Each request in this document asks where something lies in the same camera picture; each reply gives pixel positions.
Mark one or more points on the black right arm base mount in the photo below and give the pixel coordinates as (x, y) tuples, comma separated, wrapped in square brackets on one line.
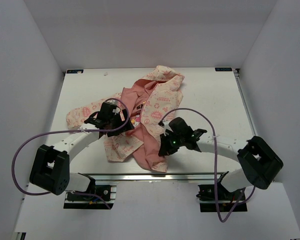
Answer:
[(206, 199)]

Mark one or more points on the aluminium table edge rail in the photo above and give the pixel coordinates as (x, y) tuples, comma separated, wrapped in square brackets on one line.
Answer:
[(140, 177)]

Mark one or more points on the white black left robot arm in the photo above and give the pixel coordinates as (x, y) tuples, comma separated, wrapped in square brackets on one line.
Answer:
[(51, 167)]

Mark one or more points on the pink and cream printed jacket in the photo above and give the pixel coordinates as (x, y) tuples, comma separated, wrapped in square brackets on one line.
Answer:
[(148, 100)]

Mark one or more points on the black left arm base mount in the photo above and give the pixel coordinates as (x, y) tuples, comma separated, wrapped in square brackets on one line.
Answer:
[(101, 198)]

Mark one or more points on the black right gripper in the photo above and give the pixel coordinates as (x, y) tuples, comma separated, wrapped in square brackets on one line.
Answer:
[(166, 149)]

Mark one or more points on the blue label sticker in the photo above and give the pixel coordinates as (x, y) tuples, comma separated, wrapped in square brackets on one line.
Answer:
[(223, 69), (74, 71)]

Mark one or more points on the blue label sticker left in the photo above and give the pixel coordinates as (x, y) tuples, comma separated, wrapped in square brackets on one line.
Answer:
[(74, 71)]

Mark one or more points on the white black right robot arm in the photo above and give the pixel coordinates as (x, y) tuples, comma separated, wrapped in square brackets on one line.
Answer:
[(259, 163)]

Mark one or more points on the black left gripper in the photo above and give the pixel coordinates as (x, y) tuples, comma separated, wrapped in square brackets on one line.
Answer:
[(124, 126)]

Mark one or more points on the blue label sticker right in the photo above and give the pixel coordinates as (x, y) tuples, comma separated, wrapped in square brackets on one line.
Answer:
[(223, 69)]

